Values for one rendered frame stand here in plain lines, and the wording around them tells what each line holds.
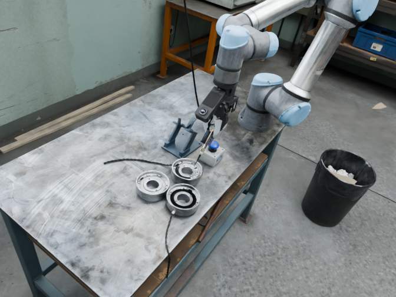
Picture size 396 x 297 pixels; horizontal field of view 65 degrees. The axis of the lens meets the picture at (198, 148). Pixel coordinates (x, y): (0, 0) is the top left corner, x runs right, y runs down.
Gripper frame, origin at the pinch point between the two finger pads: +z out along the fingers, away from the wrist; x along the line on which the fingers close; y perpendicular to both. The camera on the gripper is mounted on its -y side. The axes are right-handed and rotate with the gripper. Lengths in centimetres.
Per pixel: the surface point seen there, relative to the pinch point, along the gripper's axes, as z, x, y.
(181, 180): 10.0, -1.5, -15.2
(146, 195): 10.0, 2.0, -27.9
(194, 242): 38.5, -10.2, -12.9
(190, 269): 69, -8, -6
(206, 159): 11.0, -0.6, 0.3
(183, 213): 10.5, -10.0, -24.8
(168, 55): 67, 150, 159
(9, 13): 10, 162, 19
